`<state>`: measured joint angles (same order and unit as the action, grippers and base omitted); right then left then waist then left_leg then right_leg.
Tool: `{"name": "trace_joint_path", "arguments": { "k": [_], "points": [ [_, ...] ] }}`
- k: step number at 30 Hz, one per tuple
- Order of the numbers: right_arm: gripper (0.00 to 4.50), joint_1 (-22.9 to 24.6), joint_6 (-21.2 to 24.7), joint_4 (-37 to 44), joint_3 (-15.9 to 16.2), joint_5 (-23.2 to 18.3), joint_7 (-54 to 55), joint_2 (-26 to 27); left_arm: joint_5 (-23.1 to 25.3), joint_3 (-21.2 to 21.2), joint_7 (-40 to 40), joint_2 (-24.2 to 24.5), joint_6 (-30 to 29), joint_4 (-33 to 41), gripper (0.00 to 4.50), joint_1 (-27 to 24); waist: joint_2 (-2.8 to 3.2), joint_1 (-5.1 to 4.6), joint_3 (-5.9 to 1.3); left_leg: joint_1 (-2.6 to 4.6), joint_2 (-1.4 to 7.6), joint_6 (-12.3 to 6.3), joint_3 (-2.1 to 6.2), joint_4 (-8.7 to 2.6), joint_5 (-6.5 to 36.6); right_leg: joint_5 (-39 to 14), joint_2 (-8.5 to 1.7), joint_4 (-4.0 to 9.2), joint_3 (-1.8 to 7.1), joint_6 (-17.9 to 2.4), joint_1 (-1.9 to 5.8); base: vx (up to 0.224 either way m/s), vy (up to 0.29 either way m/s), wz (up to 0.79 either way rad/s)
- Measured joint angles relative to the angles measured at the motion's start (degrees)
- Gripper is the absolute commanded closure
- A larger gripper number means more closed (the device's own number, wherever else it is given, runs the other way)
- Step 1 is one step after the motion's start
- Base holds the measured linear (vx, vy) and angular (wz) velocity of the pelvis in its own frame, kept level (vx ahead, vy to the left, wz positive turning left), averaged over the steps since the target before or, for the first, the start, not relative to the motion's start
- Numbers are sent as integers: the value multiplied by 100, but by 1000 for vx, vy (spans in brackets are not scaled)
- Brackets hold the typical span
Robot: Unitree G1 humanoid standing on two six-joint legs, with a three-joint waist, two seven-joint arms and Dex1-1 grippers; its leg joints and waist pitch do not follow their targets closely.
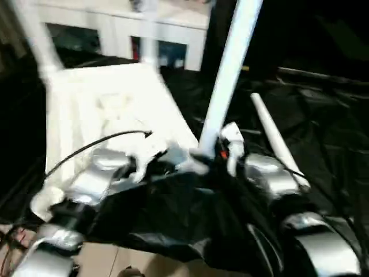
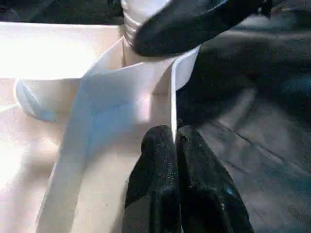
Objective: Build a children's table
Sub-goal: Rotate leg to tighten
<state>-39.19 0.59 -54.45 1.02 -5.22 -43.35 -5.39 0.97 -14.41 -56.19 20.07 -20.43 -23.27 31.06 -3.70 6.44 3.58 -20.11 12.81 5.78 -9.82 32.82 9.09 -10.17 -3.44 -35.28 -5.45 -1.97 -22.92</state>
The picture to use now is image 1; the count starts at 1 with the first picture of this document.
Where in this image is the white plastic table top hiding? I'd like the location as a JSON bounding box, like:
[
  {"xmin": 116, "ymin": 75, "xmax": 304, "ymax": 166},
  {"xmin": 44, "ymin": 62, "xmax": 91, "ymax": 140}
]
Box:
[{"xmin": 30, "ymin": 61, "xmax": 210, "ymax": 223}]

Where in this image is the white plastic table leg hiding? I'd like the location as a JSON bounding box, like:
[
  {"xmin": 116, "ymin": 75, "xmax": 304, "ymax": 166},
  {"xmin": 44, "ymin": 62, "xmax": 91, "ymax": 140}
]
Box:
[
  {"xmin": 248, "ymin": 92, "xmax": 311, "ymax": 192},
  {"xmin": 195, "ymin": 0, "xmax": 265, "ymax": 161},
  {"xmin": 10, "ymin": 0, "xmax": 64, "ymax": 80},
  {"xmin": 138, "ymin": 0, "xmax": 160, "ymax": 70}
]

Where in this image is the black plastic mat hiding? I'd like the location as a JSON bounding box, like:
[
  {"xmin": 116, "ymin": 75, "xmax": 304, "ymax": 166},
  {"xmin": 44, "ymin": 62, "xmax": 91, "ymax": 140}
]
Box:
[{"xmin": 0, "ymin": 49, "xmax": 369, "ymax": 277}]

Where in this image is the long black bar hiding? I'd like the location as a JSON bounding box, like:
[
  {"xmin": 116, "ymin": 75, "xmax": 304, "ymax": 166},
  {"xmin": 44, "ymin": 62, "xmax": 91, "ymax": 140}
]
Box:
[{"xmin": 278, "ymin": 66, "xmax": 369, "ymax": 87}]

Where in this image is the white cabinet with glass doors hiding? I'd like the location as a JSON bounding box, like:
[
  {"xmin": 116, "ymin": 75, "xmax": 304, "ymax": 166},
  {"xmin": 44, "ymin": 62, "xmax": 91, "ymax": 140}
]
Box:
[{"xmin": 29, "ymin": 0, "xmax": 211, "ymax": 71}]

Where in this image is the grey object on cabinet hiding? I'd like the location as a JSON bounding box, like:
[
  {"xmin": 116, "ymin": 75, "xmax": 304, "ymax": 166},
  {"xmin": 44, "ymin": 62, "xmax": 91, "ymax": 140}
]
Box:
[{"xmin": 129, "ymin": 0, "xmax": 152, "ymax": 12}]

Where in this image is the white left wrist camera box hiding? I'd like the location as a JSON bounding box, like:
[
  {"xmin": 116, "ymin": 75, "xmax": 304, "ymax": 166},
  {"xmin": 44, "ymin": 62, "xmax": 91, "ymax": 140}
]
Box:
[{"xmin": 123, "ymin": 135, "xmax": 170, "ymax": 183}]

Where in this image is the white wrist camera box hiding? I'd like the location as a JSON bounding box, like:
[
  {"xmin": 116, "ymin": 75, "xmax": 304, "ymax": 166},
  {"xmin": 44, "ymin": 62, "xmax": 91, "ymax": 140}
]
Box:
[
  {"xmin": 217, "ymin": 122, "xmax": 246, "ymax": 177},
  {"xmin": 123, "ymin": 135, "xmax": 170, "ymax": 183}
]

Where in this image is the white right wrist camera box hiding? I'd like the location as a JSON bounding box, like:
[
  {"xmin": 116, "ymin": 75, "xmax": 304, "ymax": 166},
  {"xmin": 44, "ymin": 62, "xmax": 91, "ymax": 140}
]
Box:
[{"xmin": 217, "ymin": 122, "xmax": 246, "ymax": 177}]

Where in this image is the red floor cable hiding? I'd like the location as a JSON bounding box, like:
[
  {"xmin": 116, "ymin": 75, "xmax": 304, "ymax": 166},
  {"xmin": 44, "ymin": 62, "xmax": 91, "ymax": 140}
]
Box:
[{"xmin": 0, "ymin": 228, "xmax": 35, "ymax": 272}]

